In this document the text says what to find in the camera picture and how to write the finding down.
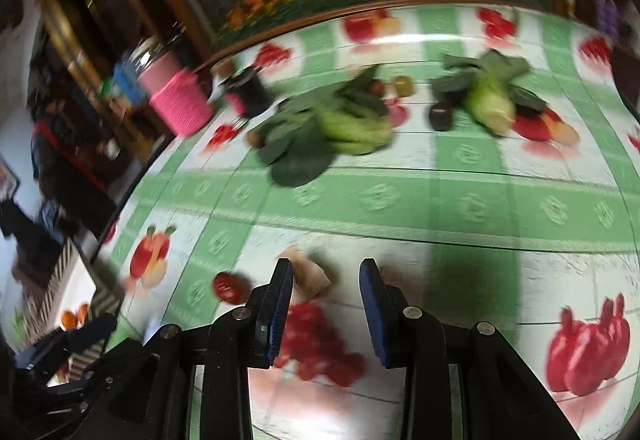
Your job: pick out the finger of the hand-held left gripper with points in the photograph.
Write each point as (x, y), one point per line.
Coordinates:
(100, 372)
(92, 330)

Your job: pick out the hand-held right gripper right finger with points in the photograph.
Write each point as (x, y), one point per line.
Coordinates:
(372, 315)

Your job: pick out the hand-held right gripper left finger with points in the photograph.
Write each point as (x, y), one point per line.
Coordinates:
(280, 315)

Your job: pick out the pale ginger piece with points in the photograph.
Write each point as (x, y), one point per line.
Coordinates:
(311, 275)

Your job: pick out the white tray with striped rim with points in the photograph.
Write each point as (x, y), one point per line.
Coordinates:
(75, 282)

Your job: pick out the orange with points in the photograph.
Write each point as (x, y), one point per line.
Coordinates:
(68, 318)
(83, 313)

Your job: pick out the red jujube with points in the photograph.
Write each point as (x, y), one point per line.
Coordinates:
(230, 287)

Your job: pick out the green checked fruit-print tablecloth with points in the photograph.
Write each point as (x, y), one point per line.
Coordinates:
(450, 230)

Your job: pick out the green bok choy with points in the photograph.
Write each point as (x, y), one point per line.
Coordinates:
(320, 129)
(487, 94)

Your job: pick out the dark round fruit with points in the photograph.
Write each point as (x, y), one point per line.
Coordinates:
(440, 115)

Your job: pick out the dark jar with red label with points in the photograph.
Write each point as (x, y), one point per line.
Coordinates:
(247, 92)

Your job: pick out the small dark red fruit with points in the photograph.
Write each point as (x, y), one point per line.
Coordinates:
(375, 87)

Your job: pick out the small green-brown fruit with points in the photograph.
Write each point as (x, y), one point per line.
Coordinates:
(402, 85)

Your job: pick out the glass jar with pink sleeve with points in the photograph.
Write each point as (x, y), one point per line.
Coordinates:
(177, 94)

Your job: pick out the blue plastic jug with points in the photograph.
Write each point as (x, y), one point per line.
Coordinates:
(126, 80)

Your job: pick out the cork stopper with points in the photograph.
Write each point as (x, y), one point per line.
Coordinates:
(223, 67)

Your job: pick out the purple object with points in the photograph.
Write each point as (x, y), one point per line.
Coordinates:
(607, 17)

